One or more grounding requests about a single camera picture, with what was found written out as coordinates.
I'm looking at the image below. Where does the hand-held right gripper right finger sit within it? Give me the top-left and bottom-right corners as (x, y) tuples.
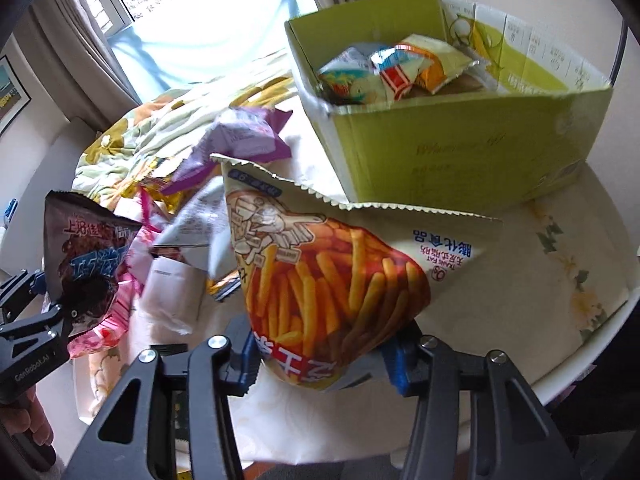
(380, 332), (583, 480)

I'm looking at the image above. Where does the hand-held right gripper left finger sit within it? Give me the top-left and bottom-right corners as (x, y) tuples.
(64, 332), (262, 480)

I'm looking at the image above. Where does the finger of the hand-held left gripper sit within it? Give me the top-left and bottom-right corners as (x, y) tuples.
(0, 302), (73, 347)
(0, 269), (48, 318)

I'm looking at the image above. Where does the dark chocolate snack bag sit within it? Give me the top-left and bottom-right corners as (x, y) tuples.
(42, 190), (143, 338)

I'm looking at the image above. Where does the fries print snack bag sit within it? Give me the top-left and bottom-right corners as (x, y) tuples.
(210, 154), (503, 393)

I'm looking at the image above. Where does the white printed snack packet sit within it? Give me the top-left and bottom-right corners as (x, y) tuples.
(152, 175), (236, 281)
(141, 255), (208, 336)

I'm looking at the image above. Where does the green cardboard box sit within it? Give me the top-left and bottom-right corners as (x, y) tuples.
(284, 0), (615, 206)

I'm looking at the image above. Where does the person's left hand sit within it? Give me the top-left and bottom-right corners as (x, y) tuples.
(0, 389), (56, 461)

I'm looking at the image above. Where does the pink snack packet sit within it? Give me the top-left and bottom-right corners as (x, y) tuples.
(67, 195), (166, 361)

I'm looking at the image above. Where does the white cabinet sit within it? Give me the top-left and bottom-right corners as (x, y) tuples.
(10, 116), (103, 241)

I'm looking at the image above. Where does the floral white tablecloth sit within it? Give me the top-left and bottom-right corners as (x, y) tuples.
(72, 105), (631, 463)

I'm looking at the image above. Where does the gold snack packet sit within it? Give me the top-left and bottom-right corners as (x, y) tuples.
(134, 159), (190, 215)

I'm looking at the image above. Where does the floral striped blanket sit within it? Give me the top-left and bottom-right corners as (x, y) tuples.
(75, 75), (301, 211)

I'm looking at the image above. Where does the purple snack bag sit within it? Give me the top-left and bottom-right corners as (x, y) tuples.
(162, 106), (293, 196)

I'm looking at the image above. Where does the red white snack packet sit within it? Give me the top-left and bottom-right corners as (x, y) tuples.
(370, 44), (433, 101)

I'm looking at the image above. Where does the blue yellow snack packet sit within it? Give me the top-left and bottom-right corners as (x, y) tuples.
(316, 46), (386, 106)

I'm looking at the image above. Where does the light blue window cloth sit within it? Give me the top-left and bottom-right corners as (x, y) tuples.
(107, 0), (321, 106)

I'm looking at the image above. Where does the orange green snack packet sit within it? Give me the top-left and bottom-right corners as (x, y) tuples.
(400, 34), (492, 95)

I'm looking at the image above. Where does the framed wall poster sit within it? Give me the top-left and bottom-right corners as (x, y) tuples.
(0, 52), (32, 133)

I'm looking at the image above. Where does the black cable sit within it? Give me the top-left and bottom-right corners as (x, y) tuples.
(611, 22), (629, 88)

